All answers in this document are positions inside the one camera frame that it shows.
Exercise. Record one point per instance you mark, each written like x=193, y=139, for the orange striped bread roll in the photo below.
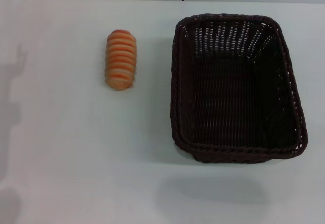
x=121, y=61

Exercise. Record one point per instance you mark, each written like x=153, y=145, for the dark brown woven basket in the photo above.
x=228, y=99

